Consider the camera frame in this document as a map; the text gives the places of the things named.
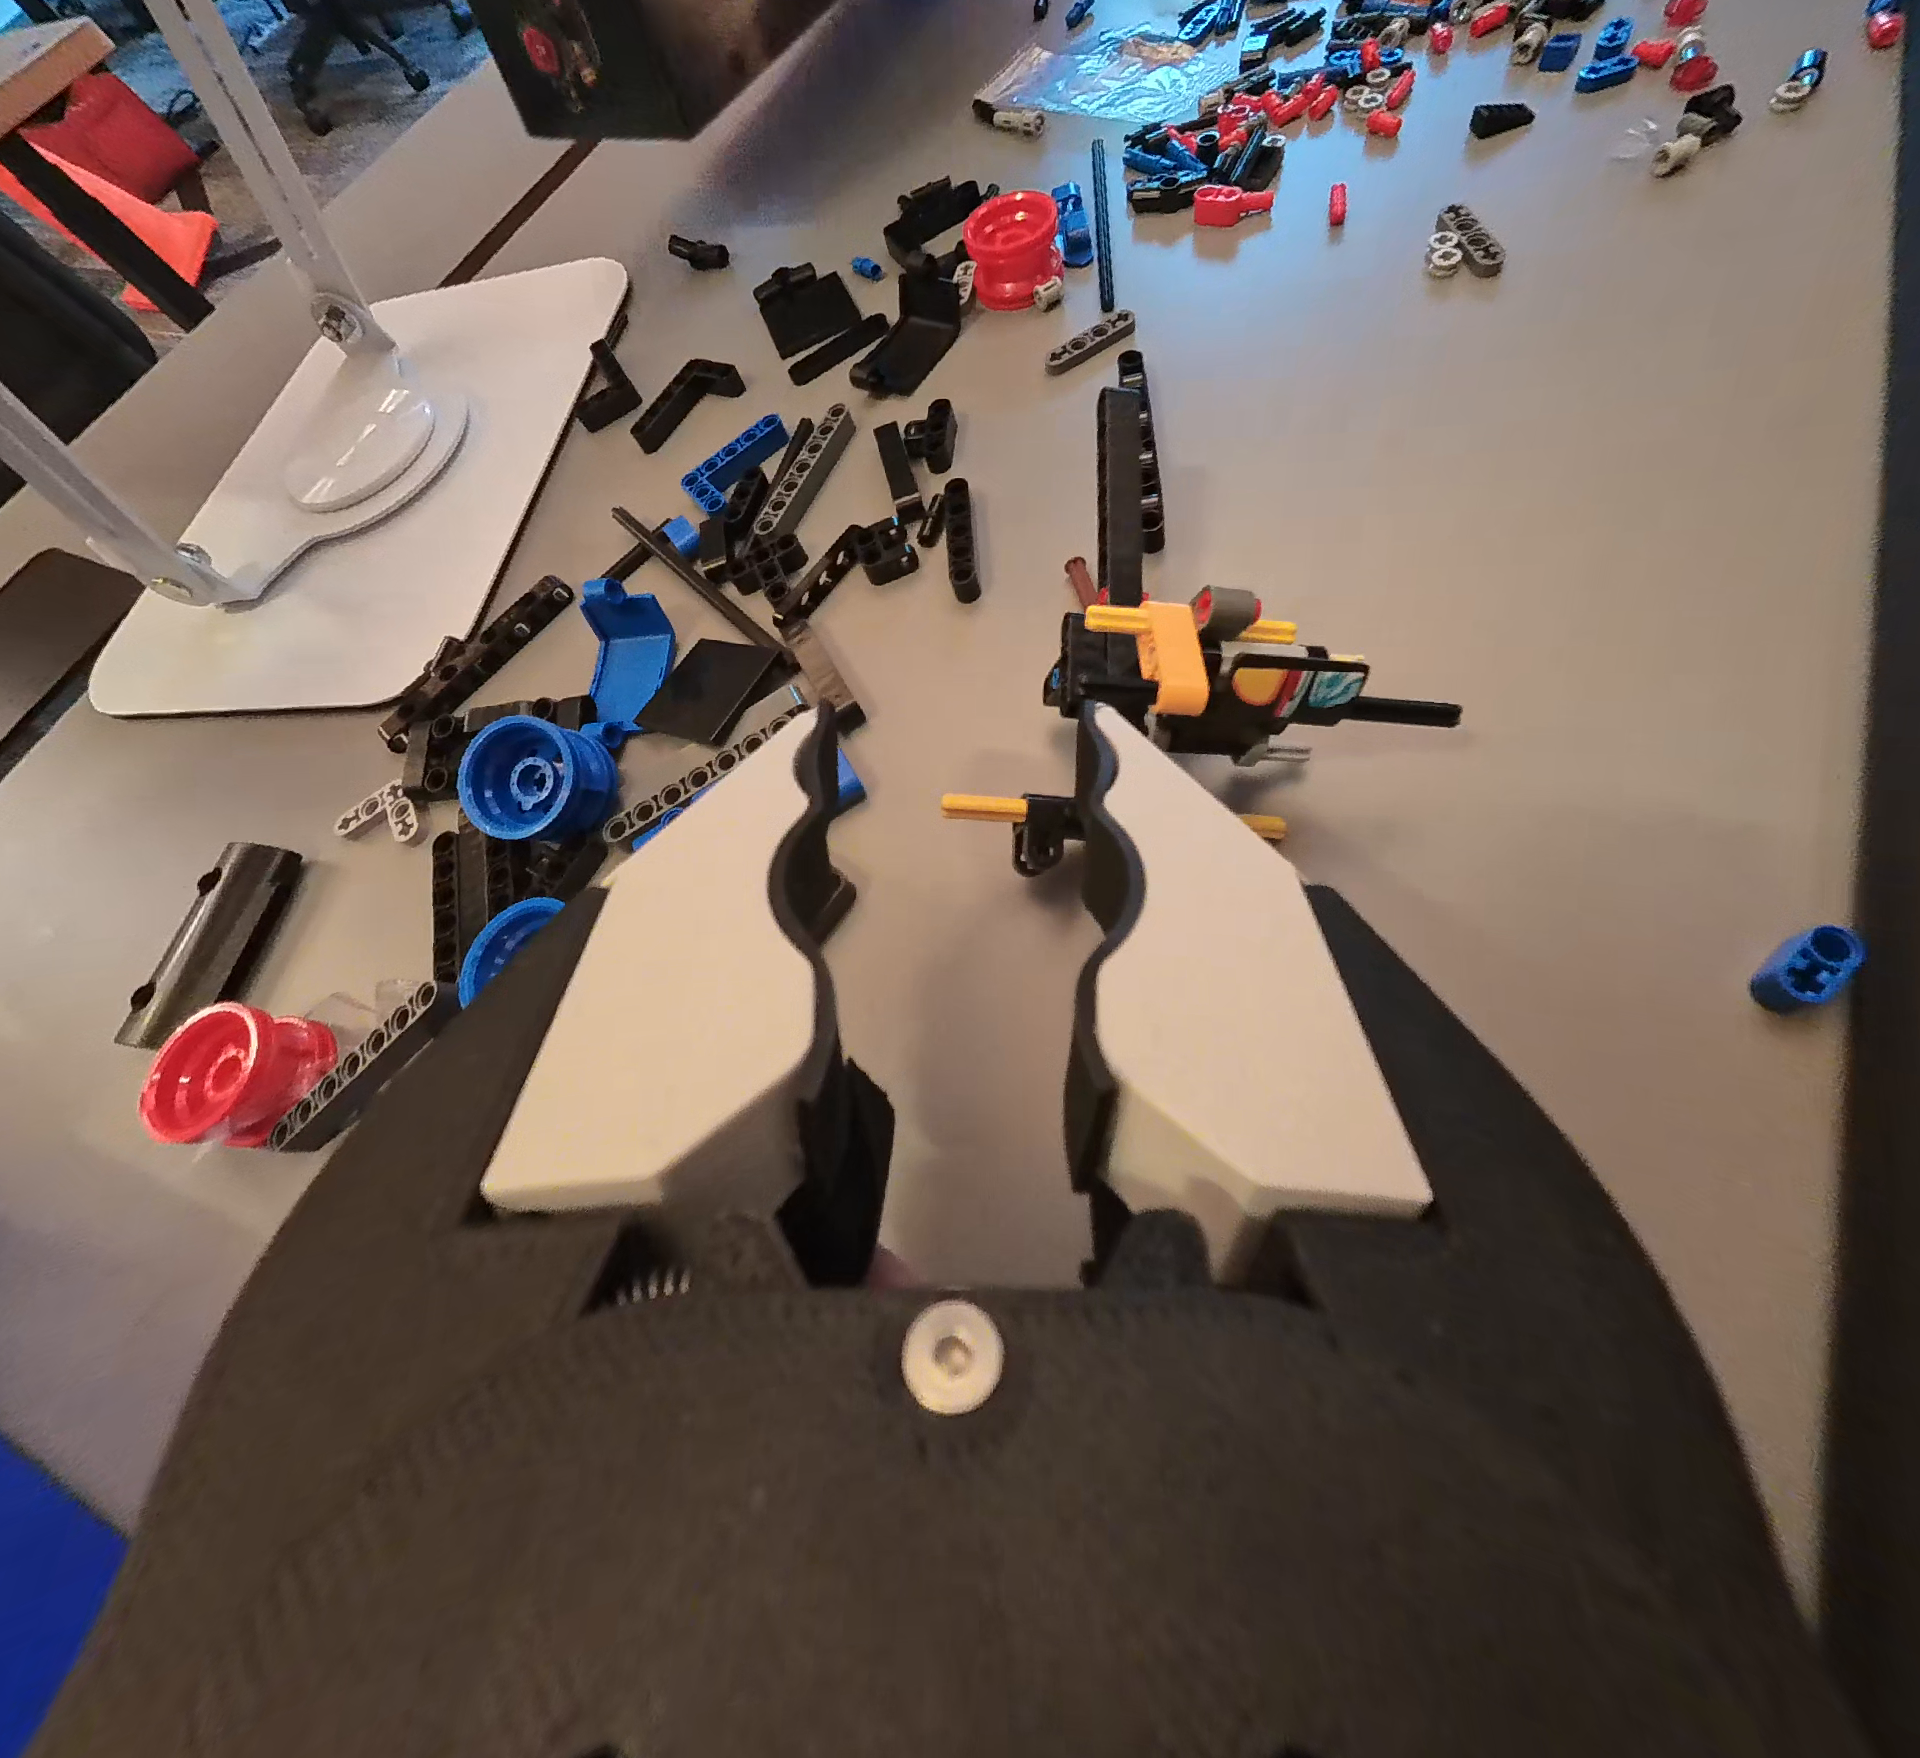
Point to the black small toy bracket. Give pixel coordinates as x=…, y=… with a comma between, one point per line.
x=609, y=394

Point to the black curved toy panel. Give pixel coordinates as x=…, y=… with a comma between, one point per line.
x=212, y=942

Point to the small blue toy connector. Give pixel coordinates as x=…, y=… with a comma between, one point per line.
x=1807, y=966

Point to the black curved toy piece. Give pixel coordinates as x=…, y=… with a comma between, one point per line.
x=930, y=221

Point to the black flat toy panel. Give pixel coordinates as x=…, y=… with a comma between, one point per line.
x=705, y=692

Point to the grey black connector pin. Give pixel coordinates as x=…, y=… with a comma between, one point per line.
x=1007, y=116

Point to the pile of black toy beams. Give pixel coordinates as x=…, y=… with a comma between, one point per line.
x=810, y=469

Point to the red toy wheel hub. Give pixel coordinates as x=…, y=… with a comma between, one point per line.
x=212, y=1069
x=1014, y=253

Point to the blue angled toy beam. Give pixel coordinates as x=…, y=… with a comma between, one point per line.
x=734, y=460

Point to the blue narrow toy piece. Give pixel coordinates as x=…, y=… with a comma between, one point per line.
x=1069, y=225

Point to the black long thin strip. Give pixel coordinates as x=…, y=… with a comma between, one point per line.
x=705, y=581

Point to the blue curved toy panel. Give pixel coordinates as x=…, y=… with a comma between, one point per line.
x=631, y=657

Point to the blue flat toy panel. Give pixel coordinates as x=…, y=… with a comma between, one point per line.
x=848, y=783

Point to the white small toy beam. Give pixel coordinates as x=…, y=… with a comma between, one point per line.
x=405, y=816
x=362, y=811

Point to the black hinged toy panel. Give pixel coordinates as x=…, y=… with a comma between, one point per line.
x=909, y=342
x=810, y=311

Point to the orange red bag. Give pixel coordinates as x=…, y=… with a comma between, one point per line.
x=90, y=140

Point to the black straight holed beam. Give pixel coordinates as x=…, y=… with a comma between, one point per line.
x=1149, y=456

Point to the pile of small toy pieces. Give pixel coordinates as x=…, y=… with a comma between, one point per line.
x=1275, y=109

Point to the black angled toy beam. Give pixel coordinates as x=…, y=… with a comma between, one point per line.
x=683, y=406

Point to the partly built toy vehicle model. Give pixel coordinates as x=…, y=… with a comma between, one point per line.
x=1171, y=657

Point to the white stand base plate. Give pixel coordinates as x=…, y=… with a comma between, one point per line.
x=377, y=619

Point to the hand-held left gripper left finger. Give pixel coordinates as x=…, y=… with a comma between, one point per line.
x=659, y=1038

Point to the black small toy connector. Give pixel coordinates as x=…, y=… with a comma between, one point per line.
x=698, y=253

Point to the blue object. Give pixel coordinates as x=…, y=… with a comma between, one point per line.
x=53, y=1609

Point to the black long toy axle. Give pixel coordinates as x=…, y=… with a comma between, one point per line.
x=1106, y=229

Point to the blue toy wheel hub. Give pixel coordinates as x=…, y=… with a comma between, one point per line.
x=510, y=950
x=524, y=783

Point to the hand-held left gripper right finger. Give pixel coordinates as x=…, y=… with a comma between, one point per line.
x=1245, y=1038

